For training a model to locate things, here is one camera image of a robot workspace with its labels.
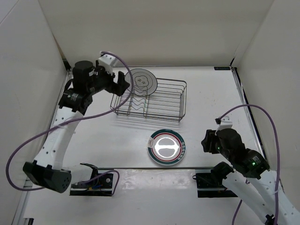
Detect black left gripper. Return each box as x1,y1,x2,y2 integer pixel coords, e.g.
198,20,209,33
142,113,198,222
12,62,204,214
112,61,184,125
87,60,130,97

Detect green red rimmed plate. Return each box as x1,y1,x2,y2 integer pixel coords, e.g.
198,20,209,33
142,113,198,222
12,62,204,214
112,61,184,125
147,129,186,166

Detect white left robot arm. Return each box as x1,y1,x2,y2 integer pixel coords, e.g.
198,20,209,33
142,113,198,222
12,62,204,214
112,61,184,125
23,54,130,193

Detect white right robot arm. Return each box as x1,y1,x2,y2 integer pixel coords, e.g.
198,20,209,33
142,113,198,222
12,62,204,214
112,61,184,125
201,128,300,225

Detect rear white plate brown drawing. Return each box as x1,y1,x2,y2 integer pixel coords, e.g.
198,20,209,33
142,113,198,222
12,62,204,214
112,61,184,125
131,68,158,97

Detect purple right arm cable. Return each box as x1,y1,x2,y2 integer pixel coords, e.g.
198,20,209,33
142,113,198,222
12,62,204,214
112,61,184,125
215,105,282,225

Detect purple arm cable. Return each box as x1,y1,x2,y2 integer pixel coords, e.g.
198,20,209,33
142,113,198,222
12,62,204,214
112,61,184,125
215,105,282,225
6,51,135,192

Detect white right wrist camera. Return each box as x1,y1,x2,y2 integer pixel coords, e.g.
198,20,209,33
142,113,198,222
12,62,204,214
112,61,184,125
215,116,233,132

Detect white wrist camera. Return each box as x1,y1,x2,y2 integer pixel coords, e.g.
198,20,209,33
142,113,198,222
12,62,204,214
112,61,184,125
215,116,233,132
97,52,118,75

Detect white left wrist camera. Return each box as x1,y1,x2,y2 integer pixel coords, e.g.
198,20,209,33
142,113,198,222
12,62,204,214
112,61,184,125
97,52,118,75

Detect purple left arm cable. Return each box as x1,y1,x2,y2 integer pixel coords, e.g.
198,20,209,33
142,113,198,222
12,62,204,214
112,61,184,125
6,51,135,192

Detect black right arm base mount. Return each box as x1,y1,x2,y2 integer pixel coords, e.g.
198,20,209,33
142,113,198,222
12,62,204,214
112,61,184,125
192,162,237,198

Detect metal wire dish rack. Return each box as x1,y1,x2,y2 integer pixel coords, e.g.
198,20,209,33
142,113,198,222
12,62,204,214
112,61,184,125
110,78,187,122

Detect aluminium rail frame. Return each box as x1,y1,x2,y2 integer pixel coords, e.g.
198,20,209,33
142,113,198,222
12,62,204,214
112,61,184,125
231,67,267,160

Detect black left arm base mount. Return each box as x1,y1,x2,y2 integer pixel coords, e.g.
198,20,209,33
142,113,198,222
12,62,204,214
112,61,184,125
69,163,120,197

